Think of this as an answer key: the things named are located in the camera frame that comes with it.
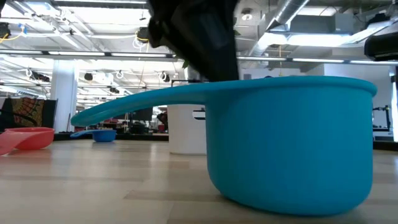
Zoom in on white building pillar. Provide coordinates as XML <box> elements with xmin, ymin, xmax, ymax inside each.
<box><xmin>50</xmin><ymin>58</ymin><xmax>79</xmax><ymax>133</ymax></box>

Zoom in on silver ceiling duct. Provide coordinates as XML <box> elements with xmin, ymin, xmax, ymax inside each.
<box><xmin>248</xmin><ymin>0</ymin><xmax>312</xmax><ymax>57</ymax></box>

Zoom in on black equipment stand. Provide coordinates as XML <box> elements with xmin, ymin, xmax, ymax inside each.
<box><xmin>372</xmin><ymin>105</ymin><xmax>392</xmax><ymax>133</ymax></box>

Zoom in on white cutting board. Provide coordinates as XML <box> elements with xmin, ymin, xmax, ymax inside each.
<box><xmin>167</xmin><ymin>104</ymin><xmax>208</xmax><ymax>156</ymax></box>

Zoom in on pink plastic measuring cup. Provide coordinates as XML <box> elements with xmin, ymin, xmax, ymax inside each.
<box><xmin>0</xmin><ymin>126</ymin><xmax>55</xmax><ymax>156</ymax></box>

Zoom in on light blue measuring cup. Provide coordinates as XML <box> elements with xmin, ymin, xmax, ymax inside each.
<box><xmin>70</xmin><ymin>129</ymin><xmax>117</xmax><ymax>143</ymax></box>

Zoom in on long ceiling light strip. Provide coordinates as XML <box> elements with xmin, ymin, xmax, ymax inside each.
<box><xmin>236</xmin><ymin>55</ymin><xmax>398</xmax><ymax>65</ymax></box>
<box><xmin>0</xmin><ymin>50</ymin><xmax>175</xmax><ymax>59</ymax></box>

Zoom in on patterned colourful board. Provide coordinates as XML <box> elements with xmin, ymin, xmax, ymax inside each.
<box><xmin>0</xmin><ymin>97</ymin><xmax>58</xmax><ymax>133</ymax></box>

